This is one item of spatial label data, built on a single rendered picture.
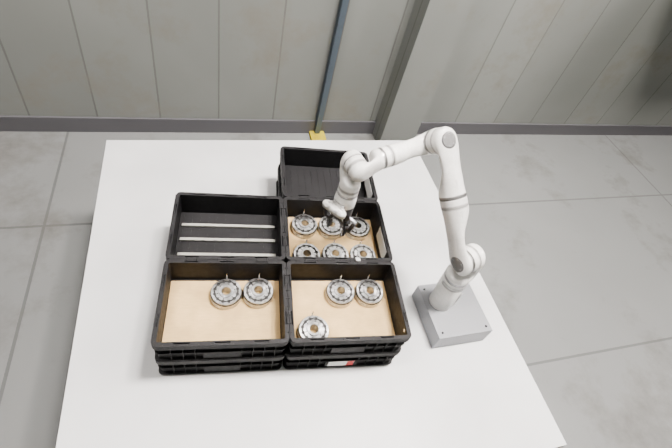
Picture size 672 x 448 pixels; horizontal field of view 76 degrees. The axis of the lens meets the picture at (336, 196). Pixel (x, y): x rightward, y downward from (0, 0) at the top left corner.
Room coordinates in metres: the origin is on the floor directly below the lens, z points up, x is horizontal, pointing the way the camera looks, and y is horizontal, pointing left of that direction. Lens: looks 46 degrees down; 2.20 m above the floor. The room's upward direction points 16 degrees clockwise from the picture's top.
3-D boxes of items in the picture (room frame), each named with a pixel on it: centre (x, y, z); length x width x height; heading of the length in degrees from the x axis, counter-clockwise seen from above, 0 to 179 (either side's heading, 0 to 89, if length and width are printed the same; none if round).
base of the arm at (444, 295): (0.98, -0.51, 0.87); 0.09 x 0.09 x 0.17; 27
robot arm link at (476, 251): (0.99, -0.51, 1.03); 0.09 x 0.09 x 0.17; 44
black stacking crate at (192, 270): (0.66, 0.24, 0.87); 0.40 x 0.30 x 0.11; 109
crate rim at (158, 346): (0.66, 0.24, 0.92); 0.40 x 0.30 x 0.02; 109
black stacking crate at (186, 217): (0.94, 0.34, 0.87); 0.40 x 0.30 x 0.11; 109
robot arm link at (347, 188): (1.02, -0.03, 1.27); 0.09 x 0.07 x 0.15; 38
